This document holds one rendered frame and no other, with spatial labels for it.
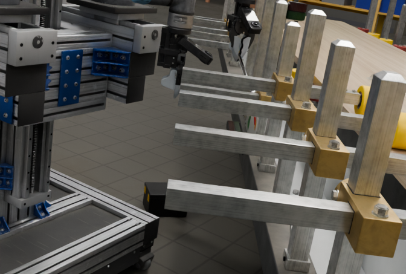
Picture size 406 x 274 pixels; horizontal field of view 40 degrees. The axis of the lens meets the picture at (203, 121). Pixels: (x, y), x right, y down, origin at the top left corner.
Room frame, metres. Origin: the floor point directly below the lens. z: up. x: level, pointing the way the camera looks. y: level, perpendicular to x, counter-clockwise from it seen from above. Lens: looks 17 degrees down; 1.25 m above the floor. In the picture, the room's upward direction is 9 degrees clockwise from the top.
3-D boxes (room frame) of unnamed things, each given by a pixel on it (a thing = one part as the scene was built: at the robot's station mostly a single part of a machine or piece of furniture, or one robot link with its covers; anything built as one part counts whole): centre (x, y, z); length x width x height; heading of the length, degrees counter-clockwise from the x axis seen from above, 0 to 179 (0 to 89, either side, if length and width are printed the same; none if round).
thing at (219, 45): (2.93, -0.07, 0.80); 0.44 x 0.03 x 0.04; 93
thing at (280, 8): (1.72, -0.18, 0.91); 0.04 x 0.04 x 0.48; 3
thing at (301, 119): (1.20, -0.21, 0.95); 0.14 x 0.06 x 0.05; 3
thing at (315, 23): (1.22, -0.21, 0.93); 0.04 x 0.04 x 0.48; 3
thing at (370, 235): (0.70, -0.23, 0.95); 0.14 x 0.06 x 0.05; 3
